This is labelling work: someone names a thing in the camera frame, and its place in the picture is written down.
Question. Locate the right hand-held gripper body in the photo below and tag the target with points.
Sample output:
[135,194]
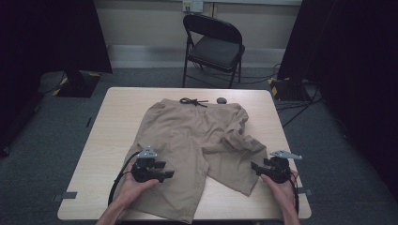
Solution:
[278,170]

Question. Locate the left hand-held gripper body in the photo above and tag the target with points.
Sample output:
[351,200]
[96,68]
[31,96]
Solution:
[144,170]

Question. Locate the person's left hand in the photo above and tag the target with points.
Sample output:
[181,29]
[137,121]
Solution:
[134,190]

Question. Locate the person's right hand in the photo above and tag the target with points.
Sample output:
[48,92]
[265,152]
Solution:
[281,193]

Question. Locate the grey tape strip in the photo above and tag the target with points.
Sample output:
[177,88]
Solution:
[67,196]
[306,191]

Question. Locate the short black floor tape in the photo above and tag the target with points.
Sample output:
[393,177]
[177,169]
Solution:
[89,122]

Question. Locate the black stand base striped tape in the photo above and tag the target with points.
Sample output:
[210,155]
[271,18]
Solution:
[287,89]

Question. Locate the black folding chair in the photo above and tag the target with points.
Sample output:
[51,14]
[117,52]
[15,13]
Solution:
[216,50]

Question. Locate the black curtain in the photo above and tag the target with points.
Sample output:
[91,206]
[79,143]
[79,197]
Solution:
[47,34]
[353,62]

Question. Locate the white wall outlet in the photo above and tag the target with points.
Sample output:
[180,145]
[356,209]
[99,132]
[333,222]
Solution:
[192,5]

